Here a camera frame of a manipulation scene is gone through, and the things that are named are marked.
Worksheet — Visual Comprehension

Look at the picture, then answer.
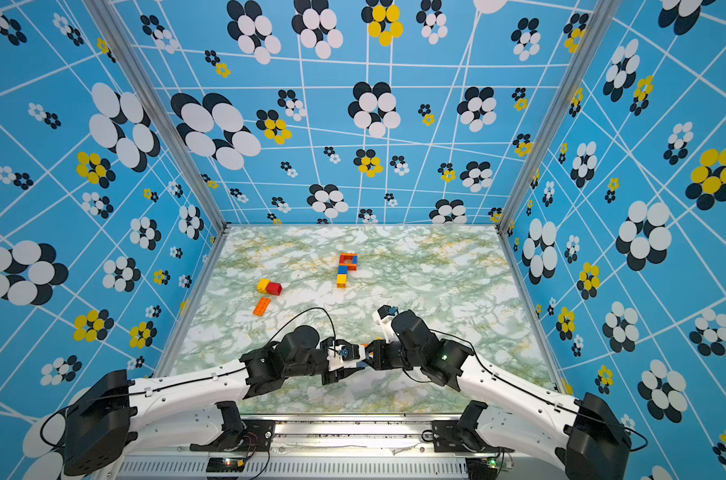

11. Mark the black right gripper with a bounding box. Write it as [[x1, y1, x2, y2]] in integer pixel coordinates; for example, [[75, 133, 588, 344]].
[[361, 339, 426, 371]]

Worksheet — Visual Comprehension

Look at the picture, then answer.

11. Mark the red square lego brick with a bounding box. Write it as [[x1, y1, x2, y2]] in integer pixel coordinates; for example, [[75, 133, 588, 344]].
[[265, 282, 283, 296]]

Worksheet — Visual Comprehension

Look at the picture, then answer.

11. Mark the orange lego brick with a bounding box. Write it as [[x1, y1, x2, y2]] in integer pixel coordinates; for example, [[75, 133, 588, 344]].
[[253, 297, 271, 317]]

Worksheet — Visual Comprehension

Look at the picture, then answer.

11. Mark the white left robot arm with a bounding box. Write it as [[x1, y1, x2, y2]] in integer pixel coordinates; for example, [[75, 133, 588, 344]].
[[63, 325, 373, 476]]

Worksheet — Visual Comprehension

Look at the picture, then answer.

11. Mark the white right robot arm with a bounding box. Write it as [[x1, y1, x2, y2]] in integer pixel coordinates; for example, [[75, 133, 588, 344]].
[[366, 305, 632, 479]]

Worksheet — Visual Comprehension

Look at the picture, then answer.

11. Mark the yellow square lego brick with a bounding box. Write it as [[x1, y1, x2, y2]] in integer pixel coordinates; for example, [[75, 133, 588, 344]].
[[257, 279, 270, 294]]

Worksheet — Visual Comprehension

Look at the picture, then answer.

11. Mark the aluminium front rail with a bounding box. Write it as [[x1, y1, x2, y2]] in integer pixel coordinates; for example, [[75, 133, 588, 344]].
[[93, 414, 569, 479]]

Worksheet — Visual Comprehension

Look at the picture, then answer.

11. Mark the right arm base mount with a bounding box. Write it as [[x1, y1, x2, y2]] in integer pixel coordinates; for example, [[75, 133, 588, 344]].
[[430, 420, 475, 453]]

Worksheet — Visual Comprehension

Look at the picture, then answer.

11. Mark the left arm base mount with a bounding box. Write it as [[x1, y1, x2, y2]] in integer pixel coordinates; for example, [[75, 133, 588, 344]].
[[190, 418, 276, 452]]

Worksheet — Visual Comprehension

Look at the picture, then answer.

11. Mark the right aluminium corner post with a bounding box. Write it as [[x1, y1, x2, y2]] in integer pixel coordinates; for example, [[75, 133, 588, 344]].
[[498, 0, 621, 234]]

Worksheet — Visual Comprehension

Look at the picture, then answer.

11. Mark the aluminium corner post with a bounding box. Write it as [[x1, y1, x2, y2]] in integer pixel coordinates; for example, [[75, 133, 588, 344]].
[[84, 1, 227, 236], [498, 0, 621, 234]]

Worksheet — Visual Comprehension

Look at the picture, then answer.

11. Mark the left aluminium corner post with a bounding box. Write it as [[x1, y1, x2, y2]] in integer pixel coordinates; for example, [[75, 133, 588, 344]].
[[84, 1, 227, 236]]

